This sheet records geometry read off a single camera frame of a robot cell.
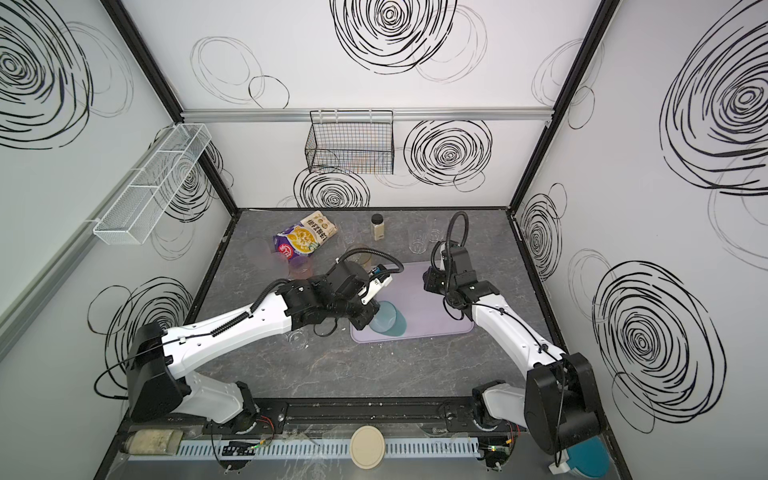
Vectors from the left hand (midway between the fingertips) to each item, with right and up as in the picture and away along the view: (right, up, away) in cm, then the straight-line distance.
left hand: (380, 305), depth 75 cm
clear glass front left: (-24, -13, +12) cm, 30 cm away
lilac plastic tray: (+11, -1, -1) cm, 11 cm away
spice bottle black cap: (-2, +24, +30) cm, 38 cm away
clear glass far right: (+20, +19, +36) cm, 45 cm away
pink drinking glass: (-28, +7, +26) cm, 38 cm away
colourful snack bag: (-30, +16, +34) cm, 48 cm away
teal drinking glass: (+2, -5, +6) cm, 8 cm away
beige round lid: (-3, -29, -10) cm, 30 cm away
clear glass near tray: (+13, +16, +34) cm, 39 cm away
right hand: (+12, +6, +10) cm, 17 cm away
